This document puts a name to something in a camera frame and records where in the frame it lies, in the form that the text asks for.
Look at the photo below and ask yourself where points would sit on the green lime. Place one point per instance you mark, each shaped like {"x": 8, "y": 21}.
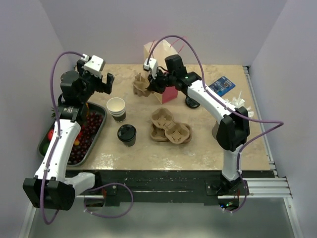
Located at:
{"x": 44, "y": 148}

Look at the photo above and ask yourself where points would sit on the red apple rear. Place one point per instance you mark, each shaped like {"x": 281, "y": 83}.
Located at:
{"x": 50, "y": 134}

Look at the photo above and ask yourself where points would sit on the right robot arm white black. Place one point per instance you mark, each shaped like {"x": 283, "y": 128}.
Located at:
{"x": 233, "y": 126}

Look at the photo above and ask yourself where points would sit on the pink beige paper bag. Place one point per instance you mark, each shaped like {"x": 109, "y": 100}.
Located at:
{"x": 163, "y": 50}

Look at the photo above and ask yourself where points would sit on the dark red grapes bunch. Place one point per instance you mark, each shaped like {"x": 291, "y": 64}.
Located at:
{"x": 85, "y": 138}

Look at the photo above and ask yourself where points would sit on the black coffee cup lid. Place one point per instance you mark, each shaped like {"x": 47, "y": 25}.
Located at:
{"x": 126, "y": 133}

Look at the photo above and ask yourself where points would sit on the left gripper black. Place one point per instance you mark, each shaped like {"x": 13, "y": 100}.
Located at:
{"x": 103, "y": 87}

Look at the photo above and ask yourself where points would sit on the grey straw holder cup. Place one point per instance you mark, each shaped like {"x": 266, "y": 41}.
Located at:
{"x": 215, "y": 130}

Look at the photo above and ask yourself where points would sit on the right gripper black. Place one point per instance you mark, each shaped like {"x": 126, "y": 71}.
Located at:
{"x": 154, "y": 85}

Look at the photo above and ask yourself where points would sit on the cardboard cup carrier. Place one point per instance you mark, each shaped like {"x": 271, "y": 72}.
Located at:
{"x": 158, "y": 134}
{"x": 163, "y": 118}
{"x": 140, "y": 86}

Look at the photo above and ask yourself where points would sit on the dark paper coffee cup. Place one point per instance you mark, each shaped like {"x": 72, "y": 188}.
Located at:
{"x": 128, "y": 140}

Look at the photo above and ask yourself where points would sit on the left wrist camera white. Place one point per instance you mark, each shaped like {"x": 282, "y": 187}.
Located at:
{"x": 94, "y": 65}

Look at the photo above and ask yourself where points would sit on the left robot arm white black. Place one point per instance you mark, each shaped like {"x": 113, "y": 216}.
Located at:
{"x": 50, "y": 188}

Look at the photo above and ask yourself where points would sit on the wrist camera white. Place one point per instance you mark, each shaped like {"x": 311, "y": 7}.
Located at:
{"x": 151, "y": 65}
{"x": 94, "y": 65}

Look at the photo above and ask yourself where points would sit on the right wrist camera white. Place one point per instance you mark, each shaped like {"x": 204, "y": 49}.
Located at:
{"x": 151, "y": 65}

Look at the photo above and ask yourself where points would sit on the blue razor package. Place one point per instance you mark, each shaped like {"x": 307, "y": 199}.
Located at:
{"x": 222, "y": 86}

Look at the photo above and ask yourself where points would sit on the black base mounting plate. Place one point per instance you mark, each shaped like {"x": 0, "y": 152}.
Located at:
{"x": 150, "y": 186}

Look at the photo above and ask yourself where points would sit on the dark green fruit tray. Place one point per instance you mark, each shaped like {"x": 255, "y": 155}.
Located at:
{"x": 100, "y": 110}

